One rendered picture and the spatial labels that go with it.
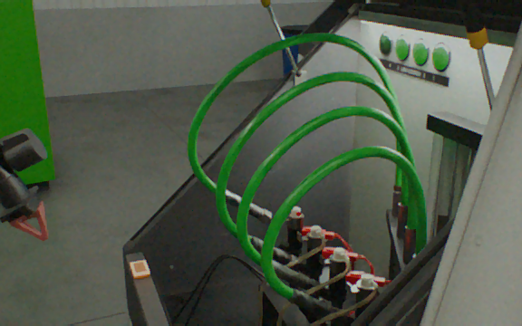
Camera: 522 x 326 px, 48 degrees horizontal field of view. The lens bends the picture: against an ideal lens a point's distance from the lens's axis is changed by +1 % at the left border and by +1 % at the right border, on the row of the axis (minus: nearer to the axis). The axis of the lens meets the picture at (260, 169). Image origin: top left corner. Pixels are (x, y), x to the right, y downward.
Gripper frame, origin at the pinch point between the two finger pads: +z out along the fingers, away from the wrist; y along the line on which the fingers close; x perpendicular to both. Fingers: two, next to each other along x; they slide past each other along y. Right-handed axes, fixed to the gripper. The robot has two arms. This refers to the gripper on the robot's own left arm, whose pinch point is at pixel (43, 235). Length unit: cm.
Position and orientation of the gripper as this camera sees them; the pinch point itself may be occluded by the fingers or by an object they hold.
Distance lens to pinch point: 131.9
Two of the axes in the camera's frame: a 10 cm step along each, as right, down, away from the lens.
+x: -8.9, 4.5, 0.1
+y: -1.5, -3.3, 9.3
